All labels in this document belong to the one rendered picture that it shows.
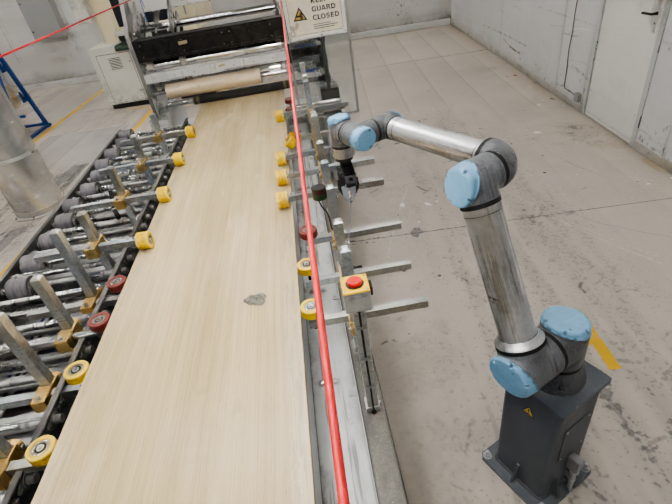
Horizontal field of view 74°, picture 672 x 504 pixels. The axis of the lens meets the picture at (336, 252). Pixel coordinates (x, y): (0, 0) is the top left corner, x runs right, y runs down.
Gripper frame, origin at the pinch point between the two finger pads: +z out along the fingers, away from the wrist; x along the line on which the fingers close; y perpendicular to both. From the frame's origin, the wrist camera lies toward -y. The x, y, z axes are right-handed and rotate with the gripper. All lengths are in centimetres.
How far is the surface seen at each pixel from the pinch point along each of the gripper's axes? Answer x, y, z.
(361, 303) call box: 7, -84, -17
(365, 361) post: 8, -83, 6
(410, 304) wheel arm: -12, -52, 17
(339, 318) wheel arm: 14, -52, 17
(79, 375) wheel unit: 100, -64, 10
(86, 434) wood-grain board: 90, -87, 10
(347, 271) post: 8, -56, -7
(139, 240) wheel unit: 95, 6, 4
